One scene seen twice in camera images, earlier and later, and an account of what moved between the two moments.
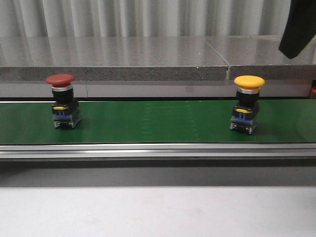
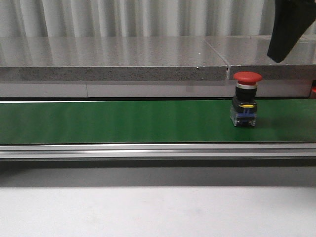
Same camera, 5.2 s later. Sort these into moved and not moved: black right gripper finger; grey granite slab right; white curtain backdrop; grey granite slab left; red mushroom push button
Moved: black right gripper finger; red mushroom push button
Not moved: grey granite slab right; white curtain backdrop; grey granite slab left
